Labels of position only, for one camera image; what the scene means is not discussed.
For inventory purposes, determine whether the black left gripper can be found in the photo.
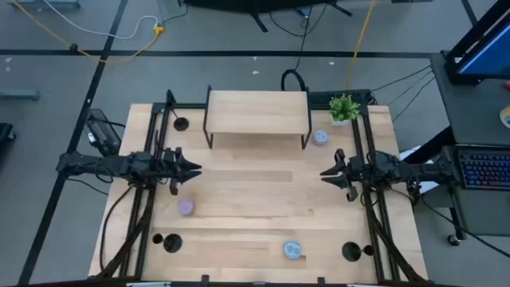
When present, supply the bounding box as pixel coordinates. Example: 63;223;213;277
159;147;203;197

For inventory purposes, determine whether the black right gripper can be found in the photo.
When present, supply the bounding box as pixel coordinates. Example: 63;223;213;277
319;147;376;203

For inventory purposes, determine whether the purple floral round tin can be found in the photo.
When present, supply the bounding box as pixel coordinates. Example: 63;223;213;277
177;199;196;217

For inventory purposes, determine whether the pale blue round container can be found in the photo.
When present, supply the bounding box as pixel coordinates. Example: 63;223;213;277
312;129;330;147

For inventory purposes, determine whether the black candle stick holder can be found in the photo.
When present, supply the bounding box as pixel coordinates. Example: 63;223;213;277
341;241;375;263
171;107;190;132
151;233;183;254

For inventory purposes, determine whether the blue teal patterned round tin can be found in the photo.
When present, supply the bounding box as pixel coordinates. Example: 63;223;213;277
283;240;303;261

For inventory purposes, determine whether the green plant in white pot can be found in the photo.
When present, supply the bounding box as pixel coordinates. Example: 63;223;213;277
328;93;362;128

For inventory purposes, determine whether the black power strip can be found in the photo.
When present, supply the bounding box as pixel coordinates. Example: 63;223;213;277
308;89;374;109

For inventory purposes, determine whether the wooden shelf with black legs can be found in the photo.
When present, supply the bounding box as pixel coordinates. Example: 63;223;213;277
202;85;313;151

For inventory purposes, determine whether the black power supply box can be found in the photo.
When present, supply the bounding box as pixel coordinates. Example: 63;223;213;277
84;108;123;157

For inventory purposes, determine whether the backlit black keyboard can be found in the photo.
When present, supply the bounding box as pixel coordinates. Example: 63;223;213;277
457;149;510;191

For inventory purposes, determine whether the dark grey desk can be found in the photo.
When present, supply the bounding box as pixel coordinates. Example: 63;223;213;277
429;51;510;236

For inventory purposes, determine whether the black partition screen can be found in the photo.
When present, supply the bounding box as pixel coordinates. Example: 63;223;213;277
178;0;354;33

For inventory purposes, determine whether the black floor equipment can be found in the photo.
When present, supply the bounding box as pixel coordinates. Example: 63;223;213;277
0;122;17;152

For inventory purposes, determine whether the grey flat floor foot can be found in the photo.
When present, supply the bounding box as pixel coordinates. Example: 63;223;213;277
0;88;40;101

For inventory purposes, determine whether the black computer monitor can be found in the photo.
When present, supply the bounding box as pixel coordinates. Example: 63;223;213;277
444;0;510;85

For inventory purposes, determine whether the grey stand base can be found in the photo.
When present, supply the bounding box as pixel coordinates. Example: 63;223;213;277
15;0;80;10

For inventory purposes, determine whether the black left base cable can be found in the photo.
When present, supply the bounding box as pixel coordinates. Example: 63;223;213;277
98;185;135;272

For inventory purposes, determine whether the black base cable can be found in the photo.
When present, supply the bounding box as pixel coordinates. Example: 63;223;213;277
98;185;135;272
414;191;510;258

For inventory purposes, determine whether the black right base cable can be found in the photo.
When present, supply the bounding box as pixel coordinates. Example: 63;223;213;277
414;191;510;258

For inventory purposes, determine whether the black looped thick cable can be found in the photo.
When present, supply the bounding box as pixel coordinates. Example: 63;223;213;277
280;69;307;92

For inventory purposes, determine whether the black table edge rail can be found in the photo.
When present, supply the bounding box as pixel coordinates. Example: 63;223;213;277
15;277;439;287

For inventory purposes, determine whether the plain yellow cable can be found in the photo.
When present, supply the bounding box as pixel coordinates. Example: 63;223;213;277
344;0;377;91

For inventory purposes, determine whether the thin black floor cable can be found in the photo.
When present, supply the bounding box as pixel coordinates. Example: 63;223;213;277
293;6;316;72

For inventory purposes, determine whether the yellow cable with yellow plug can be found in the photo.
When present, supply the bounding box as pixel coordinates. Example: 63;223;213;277
10;0;166;64

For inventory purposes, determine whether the white floor cable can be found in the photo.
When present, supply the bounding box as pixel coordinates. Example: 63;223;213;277
42;0;159;41

